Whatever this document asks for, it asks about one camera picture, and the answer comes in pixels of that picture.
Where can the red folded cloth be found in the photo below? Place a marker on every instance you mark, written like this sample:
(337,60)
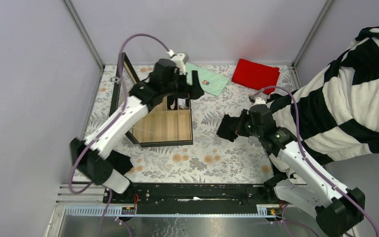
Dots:
(254,75)

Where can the black white checkered blanket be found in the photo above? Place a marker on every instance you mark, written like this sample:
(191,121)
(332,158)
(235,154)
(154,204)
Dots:
(337,112)

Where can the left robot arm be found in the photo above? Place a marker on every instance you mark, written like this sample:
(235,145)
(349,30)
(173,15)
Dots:
(93,156)

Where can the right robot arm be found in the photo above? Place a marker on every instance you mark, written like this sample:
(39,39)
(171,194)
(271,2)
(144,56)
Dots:
(335,207)

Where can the black underwear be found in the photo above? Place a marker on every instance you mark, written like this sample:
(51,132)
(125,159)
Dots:
(195,89)

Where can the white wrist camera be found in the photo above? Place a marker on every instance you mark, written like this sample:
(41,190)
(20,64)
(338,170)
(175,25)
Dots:
(180,60)
(256,100)

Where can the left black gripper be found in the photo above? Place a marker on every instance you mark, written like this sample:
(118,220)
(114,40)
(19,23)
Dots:
(181,93)

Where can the white rolled cloth in box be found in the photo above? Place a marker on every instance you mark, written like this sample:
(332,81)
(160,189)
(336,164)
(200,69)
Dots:
(183,104)

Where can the light green printed cloth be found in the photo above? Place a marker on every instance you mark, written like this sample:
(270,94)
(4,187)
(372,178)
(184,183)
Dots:
(211,82)

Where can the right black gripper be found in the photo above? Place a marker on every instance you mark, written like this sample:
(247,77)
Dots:
(234,126)

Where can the black wooden compartment box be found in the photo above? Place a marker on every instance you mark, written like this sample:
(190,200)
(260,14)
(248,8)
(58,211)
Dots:
(160,127)

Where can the black garment at mat edge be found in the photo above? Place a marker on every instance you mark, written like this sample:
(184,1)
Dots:
(120,162)

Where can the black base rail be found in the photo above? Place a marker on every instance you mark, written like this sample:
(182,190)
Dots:
(186,198)

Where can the floral patterned table mat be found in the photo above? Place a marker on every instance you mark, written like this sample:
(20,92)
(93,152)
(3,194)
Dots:
(210,159)

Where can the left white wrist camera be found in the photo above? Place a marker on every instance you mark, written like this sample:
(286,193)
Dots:
(180,60)

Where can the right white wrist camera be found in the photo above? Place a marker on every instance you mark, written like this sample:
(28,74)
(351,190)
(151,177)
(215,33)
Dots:
(256,100)

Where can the black rolled sock in box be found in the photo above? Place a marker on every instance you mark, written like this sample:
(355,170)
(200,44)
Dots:
(172,103)

